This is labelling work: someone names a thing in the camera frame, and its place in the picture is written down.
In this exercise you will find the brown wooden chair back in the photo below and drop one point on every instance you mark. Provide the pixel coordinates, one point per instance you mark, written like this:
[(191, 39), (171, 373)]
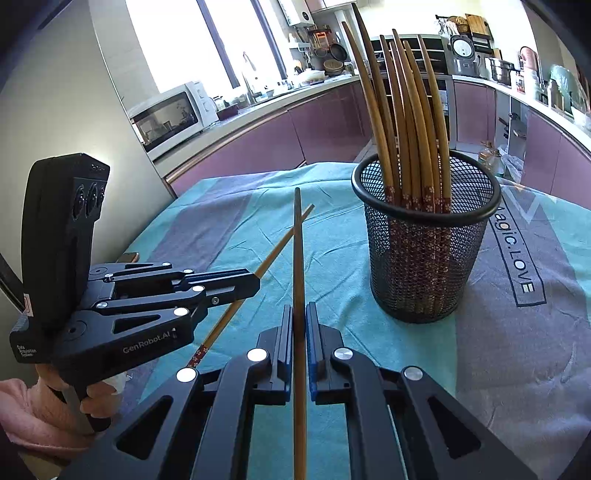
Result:
[(130, 257)]

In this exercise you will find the white rice cooker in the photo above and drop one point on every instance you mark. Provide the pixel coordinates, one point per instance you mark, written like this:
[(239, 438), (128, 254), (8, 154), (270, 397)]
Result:
[(465, 55)]

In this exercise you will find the stainless steel pot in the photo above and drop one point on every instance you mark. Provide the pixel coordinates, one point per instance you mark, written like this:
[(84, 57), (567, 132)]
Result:
[(502, 71)]

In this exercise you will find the pink kettle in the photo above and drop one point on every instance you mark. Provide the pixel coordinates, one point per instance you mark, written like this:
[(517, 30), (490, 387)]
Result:
[(529, 69)]

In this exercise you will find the wooden cutting boards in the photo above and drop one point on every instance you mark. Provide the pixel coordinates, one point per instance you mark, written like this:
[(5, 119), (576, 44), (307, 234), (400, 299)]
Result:
[(476, 24)]

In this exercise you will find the bunch of wooden chopsticks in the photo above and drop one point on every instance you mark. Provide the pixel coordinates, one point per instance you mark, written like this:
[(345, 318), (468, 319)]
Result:
[(406, 138)]

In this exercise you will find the teal food cover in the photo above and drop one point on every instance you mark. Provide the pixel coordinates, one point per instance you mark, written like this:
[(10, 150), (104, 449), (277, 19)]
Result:
[(570, 94)]

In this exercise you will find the person's left hand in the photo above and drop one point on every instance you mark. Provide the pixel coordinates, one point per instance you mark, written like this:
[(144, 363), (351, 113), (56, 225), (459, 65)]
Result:
[(99, 397)]

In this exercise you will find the black built-in oven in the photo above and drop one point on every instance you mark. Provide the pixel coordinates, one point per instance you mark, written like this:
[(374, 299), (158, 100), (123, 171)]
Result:
[(445, 101)]

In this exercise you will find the teal and grey tablecloth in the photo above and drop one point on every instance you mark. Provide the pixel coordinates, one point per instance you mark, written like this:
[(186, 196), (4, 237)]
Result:
[(508, 346)]

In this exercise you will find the person's left forearm pink sleeve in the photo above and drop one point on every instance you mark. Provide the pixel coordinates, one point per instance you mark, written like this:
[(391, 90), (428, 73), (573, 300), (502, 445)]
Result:
[(32, 415)]

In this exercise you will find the white wall water heater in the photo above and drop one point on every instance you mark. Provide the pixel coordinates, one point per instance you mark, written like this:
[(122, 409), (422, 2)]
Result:
[(302, 11)]

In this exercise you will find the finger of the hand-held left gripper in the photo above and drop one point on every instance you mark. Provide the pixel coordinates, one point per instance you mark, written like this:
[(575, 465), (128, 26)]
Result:
[(226, 282), (152, 302)]

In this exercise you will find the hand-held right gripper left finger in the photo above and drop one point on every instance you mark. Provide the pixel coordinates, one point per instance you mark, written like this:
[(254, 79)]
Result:
[(288, 355)]

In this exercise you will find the purple lower kitchen cabinets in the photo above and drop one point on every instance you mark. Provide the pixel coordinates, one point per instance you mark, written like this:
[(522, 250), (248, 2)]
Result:
[(258, 138), (545, 147)]

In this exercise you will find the red-tipped wooden chopstick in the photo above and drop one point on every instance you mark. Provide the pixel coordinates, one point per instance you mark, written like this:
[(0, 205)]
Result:
[(299, 258), (277, 247)]

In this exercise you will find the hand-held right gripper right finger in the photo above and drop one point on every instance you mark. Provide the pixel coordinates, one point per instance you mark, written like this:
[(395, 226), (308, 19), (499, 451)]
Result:
[(315, 355)]

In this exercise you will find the chrome kitchen faucet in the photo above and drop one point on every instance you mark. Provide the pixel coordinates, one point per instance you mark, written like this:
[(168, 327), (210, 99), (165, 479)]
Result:
[(250, 76)]

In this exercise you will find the black mesh utensil holder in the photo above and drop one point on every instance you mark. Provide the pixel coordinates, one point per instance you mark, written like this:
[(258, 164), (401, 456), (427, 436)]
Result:
[(425, 267)]

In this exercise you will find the white microwave oven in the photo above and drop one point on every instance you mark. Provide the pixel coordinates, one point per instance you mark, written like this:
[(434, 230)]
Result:
[(171, 120)]

